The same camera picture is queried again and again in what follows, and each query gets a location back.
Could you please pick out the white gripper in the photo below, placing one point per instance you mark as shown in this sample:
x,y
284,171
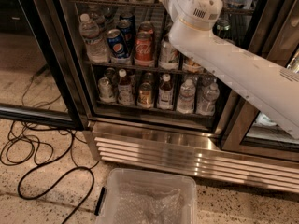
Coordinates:
x,y
192,4

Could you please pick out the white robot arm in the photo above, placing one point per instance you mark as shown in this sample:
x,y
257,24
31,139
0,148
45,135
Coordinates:
x,y
268,86

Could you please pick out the rear red cola can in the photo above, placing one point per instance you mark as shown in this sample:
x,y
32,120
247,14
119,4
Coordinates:
x,y
147,26

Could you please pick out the rear blue Pepsi can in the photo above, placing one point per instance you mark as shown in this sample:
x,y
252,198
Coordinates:
x,y
126,29

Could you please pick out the blue pepsi can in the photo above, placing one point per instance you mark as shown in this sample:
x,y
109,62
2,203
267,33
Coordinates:
x,y
117,44
126,29

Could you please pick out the front red Coca-Cola can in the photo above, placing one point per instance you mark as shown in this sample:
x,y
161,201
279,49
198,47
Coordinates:
x,y
144,49

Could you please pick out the rear water bottle middle shelf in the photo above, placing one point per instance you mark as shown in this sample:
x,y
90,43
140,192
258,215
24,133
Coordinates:
x,y
97,16

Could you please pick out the water bottle shelf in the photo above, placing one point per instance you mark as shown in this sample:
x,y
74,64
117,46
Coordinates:
x,y
206,104
186,96
97,16
93,39

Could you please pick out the front blue Pepsi can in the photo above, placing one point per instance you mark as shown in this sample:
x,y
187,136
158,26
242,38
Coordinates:
x,y
117,44

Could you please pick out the rear dark green can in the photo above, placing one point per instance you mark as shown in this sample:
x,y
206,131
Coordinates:
x,y
223,29

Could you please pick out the front water bottle middle shelf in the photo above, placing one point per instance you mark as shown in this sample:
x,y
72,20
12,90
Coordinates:
x,y
93,39

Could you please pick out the front gold can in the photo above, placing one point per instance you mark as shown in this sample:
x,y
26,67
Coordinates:
x,y
191,66

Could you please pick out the gold can bottom shelf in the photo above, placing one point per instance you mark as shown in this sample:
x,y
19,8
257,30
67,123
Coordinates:
x,y
145,95

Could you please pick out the silver can bottom shelf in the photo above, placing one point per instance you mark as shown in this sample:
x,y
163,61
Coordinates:
x,y
106,90

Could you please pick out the stainless steel display fridge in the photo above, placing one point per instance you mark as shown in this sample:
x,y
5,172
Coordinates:
x,y
166,140

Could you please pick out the closed right fridge door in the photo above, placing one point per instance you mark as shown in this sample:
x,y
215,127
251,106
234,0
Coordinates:
x,y
271,31

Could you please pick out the rightmost water bottle bottom shelf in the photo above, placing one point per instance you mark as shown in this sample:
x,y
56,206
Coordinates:
x,y
206,104

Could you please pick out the open glass fridge door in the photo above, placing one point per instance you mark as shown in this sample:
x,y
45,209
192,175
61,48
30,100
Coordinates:
x,y
38,80

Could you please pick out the brown juice bottle right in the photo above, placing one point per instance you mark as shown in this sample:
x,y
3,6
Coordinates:
x,y
165,95

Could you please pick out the brown juice bottle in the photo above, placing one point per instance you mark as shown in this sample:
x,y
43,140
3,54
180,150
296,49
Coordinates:
x,y
125,89
165,95

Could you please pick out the brown juice bottle left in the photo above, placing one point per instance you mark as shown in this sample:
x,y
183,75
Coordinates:
x,y
125,89

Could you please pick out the clear bottle right compartment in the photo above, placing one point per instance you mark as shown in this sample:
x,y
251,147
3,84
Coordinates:
x,y
262,119

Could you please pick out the clear plastic storage bin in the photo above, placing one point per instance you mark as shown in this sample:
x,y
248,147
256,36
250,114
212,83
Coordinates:
x,y
109,198

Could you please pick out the bubble wrap sheet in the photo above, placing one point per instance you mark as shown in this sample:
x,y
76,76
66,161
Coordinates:
x,y
141,205

